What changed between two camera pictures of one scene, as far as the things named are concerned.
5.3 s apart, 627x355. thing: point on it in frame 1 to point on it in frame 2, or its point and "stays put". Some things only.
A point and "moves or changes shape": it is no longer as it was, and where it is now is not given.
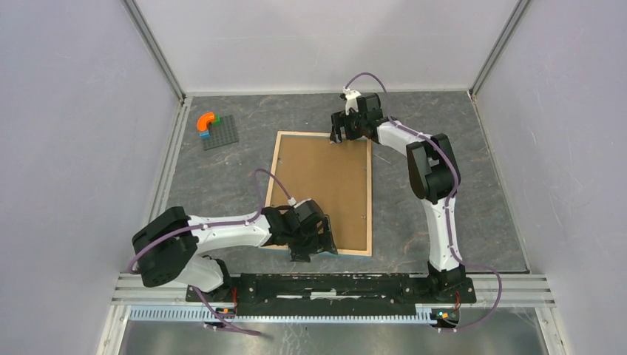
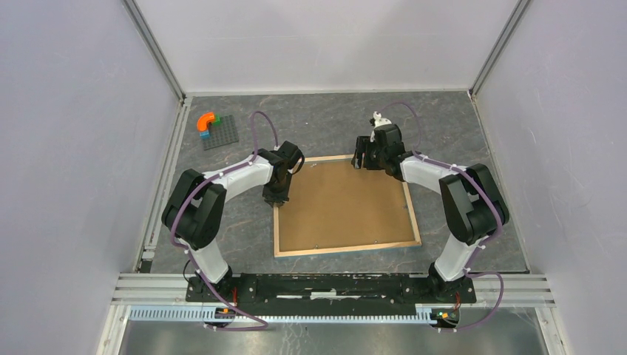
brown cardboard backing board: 333,175 moves or changes shape
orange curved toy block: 204,120 stays put
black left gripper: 319,242 to 281,198
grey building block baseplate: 222,134 stays put
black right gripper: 339,120 to 361,143
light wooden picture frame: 271,168 moves or changes shape
